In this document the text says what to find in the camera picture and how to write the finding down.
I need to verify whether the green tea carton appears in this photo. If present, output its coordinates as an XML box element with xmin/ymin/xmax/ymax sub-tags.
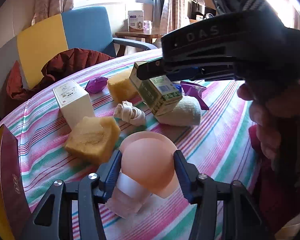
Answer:
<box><xmin>129</xmin><ymin>61</ymin><xmax>183</xmax><ymax>116</ymax></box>

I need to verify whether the white sock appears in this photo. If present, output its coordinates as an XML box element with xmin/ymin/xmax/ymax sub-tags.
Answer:
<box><xmin>156</xmin><ymin>96</ymin><xmax>202</xmax><ymax>127</ymax></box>

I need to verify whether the person's right hand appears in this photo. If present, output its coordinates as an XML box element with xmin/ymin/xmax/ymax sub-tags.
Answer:
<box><xmin>237</xmin><ymin>82</ymin><xmax>300</xmax><ymax>161</ymax></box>

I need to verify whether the white product box on table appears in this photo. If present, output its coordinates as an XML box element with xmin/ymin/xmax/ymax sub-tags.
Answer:
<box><xmin>128</xmin><ymin>10</ymin><xmax>144</xmax><ymax>32</ymax></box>

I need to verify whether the grey yellow blue armchair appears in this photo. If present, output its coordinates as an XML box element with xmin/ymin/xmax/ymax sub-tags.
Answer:
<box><xmin>0</xmin><ymin>6</ymin><xmax>156</xmax><ymax>118</ymax></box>

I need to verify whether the wooden side table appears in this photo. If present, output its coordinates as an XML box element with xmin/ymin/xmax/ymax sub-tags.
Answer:
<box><xmin>113</xmin><ymin>30</ymin><xmax>166</xmax><ymax>57</ymax></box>

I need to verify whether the white rectangular box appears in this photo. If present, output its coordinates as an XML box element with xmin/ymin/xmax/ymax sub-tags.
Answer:
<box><xmin>52</xmin><ymin>80</ymin><xmax>95</xmax><ymax>129</ymax></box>

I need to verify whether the small pink jar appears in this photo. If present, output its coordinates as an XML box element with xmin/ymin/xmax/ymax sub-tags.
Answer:
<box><xmin>143</xmin><ymin>20</ymin><xmax>152</xmax><ymax>31</ymax></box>

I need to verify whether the striped bed sheet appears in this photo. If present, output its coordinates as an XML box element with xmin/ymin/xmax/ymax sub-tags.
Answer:
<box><xmin>0</xmin><ymin>48</ymin><xmax>263</xmax><ymax>240</ymax></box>

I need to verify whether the dark red jacket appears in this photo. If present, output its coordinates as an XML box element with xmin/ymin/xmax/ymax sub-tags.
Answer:
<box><xmin>6</xmin><ymin>48</ymin><xmax>113</xmax><ymax>105</ymax></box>

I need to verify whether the purple snack packet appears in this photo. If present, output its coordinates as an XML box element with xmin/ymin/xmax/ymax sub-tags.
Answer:
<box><xmin>85</xmin><ymin>76</ymin><xmax>108</xmax><ymax>94</ymax></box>

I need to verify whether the yellow sponge block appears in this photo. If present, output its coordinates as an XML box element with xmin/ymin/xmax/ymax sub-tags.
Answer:
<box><xmin>64</xmin><ymin>116</ymin><xmax>121</xmax><ymax>166</ymax></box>

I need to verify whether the gold tin box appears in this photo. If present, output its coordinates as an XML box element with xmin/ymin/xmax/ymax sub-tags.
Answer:
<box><xmin>0</xmin><ymin>125</ymin><xmax>31</xmax><ymax>239</ymax></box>

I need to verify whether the knotted white cloth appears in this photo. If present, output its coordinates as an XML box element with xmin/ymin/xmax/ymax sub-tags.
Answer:
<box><xmin>113</xmin><ymin>101</ymin><xmax>146</xmax><ymax>126</ymax></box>

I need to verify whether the purple wrapper packet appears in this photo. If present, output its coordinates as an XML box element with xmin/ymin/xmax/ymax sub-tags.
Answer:
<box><xmin>180</xmin><ymin>81</ymin><xmax>209</xmax><ymax>111</ymax></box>

